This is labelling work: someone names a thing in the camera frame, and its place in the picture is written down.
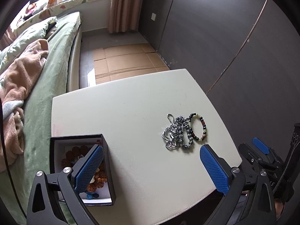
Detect right pink curtain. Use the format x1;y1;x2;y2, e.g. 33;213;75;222
108;0;142;33

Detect light green floral duvet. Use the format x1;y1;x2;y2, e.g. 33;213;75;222
1;16;57;74

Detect pink fleece blanket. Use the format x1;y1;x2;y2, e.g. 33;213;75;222
1;39;49;172

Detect white wall socket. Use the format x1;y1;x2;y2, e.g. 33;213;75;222
151;13;156;21

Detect cardboard floor sheets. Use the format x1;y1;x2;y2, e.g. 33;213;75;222
93;43;169;84

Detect silver chain necklace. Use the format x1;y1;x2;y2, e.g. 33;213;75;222
161;113;186;150

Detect black green red bead bracelet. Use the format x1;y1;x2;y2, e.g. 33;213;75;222
187;113;208;142

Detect person hand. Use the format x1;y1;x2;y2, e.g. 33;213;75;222
274;199;285;220

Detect dark green stone bead bracelet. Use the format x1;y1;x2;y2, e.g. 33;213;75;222
174;115;196;150

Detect black square jewelry box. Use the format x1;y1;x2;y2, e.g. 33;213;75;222
50;133;116;206

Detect floral window seat cushion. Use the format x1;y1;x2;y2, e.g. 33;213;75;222
10;0;112;35

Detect cream bed frame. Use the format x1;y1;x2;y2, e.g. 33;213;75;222
67;26;82;92

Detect green bed sheet mattress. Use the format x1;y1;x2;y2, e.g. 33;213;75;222
1;12;81;224

